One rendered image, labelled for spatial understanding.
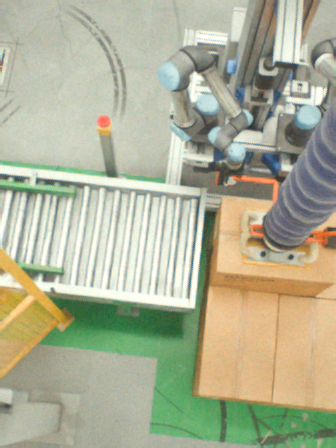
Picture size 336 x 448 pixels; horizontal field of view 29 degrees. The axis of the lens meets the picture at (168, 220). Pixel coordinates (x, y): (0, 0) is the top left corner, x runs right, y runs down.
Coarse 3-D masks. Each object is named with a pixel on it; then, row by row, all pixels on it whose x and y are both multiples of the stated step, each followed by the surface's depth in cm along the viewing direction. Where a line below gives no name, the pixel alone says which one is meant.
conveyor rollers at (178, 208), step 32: (0, 224) 370; (32, 224) 371; (64, 224) 371; (96, 224) 371; (128, 224) 372; (160, 224) 372; (192, 224) 373; (32, 256) 367; (64, 256) 367; (96, 256) 367; (128, 256) 368; (160, 256) 368; (192, 256) 369
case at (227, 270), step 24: (216, 216) 360; (240, 216) 334; (216, 240) 343; (216, 264) 327; (240, 264) 327; (312, 264) 328; (240, 288) 361; (264, 288) 355; (288, 288) 349; (312, 288) 343
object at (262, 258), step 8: (248, 248) 326; (256, 248) 326; (264, 248) 327; (256, 256) 325; (264, 256) 324; (288, 256) 324; (296, 256) 326; (264, 264) 325; (272, 264) 325; (280, 264) 325; (288, 264) 325; (296, 264) 325; (304, 264) 325
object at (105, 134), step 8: (104, 128) 339; (104, 136) 349; (112, 136) 358; (104, 144) 359; (112, 144) 365; (104, 152) 371; (112, 152) 371; (104, 160) 383; (112, 160) 382; (112, 168) 395; (112, 176) 409
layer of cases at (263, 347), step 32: (224, 288) 364; (224, 320) 359; (256, 320) 359; (288, 320) 359; (320, 320) 360; (224, 352) 354; (256, 352) 354; (288, 352) 355; (320, 352) 355; (224, 384) 349; (256, 384) 349; (288, 384) 350; (320, 384) 350
